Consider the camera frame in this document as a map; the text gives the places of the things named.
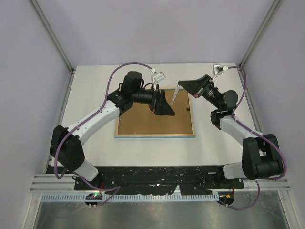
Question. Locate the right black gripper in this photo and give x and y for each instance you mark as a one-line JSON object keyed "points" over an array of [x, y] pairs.
{"points": [[198, 87]]}

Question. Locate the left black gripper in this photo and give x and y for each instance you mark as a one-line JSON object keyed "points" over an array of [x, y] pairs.
{"points": [[160, 106]]}

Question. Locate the small screwdriver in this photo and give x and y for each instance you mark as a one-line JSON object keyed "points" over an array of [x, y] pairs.
{"points": [[175, 94]]}

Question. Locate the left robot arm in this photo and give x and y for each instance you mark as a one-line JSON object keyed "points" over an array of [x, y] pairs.
{"points": [[67, 142]]}

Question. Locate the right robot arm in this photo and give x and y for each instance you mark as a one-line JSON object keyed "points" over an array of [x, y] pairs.
{"points": [[261, 156]]}

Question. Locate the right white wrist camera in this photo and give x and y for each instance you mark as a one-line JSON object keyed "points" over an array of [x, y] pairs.
{"points": [[218, 70]]}

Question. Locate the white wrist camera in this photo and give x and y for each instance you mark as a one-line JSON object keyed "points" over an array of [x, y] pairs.
{"points": [[218, 70], [156, 78]]}

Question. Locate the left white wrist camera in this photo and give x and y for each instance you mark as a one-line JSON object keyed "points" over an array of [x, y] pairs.
{"points": [[156, 78]]}

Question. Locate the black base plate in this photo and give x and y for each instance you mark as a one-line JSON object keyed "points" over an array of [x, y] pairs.
{"points": [[159, 180]]}

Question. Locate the right aluminium post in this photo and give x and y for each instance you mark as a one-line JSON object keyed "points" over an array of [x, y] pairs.
{"points": [[267, 19]]}

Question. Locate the aluminium post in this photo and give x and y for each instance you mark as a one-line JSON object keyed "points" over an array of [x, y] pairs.
{"points": [[49, 30], [267, 19]]}

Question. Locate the aluminium rail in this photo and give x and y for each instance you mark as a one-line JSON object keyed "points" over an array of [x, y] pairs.
{"points": [[47, 183]]}

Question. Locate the perforated cable duct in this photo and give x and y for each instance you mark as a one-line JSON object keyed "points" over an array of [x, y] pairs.
{"points": [[92, 197]]}

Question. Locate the left aluminium post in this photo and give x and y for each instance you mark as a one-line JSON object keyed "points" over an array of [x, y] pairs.
{"points": [[49, 30]]}

